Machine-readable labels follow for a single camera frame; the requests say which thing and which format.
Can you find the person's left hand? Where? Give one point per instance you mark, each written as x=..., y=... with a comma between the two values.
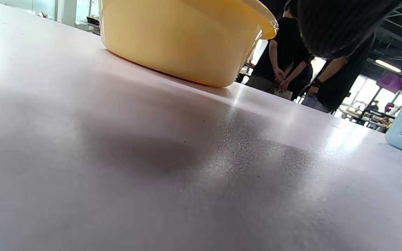
x=337, y=24

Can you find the rows of long ceiling lights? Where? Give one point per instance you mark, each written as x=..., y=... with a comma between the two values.
x=387, y=66

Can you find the purple hanging banner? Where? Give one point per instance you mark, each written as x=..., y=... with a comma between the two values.
x=391, y=82

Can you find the yellow plastic basin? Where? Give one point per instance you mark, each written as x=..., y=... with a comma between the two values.
x=173, y=35

